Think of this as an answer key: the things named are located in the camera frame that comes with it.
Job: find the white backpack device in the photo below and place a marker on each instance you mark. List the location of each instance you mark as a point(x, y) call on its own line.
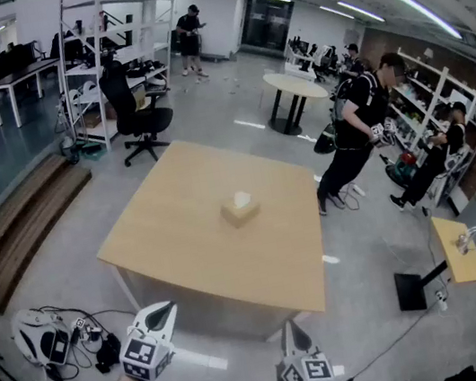
point(36, 339)

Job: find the black bag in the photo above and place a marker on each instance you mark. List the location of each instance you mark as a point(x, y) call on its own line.
point(108, 354)

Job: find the dark-topped white-legged desk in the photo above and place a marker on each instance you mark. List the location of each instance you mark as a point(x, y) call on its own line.
point(23, 74)

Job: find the green balance bike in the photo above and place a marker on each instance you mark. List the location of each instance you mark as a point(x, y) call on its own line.
point(400, 167)

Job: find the black stand base plate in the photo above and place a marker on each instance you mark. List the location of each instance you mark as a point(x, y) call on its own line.
point(410, 291)

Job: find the tall white shelf rack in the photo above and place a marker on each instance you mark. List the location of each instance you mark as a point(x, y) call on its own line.
point(93, 69)

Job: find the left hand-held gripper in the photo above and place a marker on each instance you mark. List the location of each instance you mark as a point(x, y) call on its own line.
point(146, 356)

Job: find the black mesh waste bin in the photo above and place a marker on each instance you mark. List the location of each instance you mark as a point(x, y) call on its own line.
point(69, 153)

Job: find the white tissue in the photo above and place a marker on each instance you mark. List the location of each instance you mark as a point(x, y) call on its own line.
point(241, 199)

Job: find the black double door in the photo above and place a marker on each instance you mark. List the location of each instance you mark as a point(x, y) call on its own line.
point(265, 22)

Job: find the green flat box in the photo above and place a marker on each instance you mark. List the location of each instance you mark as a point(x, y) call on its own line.
point(89, 151)

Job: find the black office chair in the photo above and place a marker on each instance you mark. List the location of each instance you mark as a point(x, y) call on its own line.
point(134, 116)

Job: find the tan tissue box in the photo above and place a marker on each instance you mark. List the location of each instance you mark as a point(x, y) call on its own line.
point(242, 216)

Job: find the white power strip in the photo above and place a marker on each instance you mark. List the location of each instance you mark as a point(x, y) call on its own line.
point(441, 300)
point(357, 189)

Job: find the round white table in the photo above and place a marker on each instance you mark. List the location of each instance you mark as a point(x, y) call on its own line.
point(292, 84)

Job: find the small wooden side table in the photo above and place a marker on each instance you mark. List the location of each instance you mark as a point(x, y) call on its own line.
point(458, 251)

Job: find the wooden step platform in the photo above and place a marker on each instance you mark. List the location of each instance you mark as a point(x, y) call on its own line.
point(17, 233)

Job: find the white cross-braced shelf rack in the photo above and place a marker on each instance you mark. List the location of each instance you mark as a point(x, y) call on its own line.
point(443, 89)

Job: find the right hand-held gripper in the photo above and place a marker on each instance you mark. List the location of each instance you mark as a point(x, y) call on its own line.
point(307, 373)

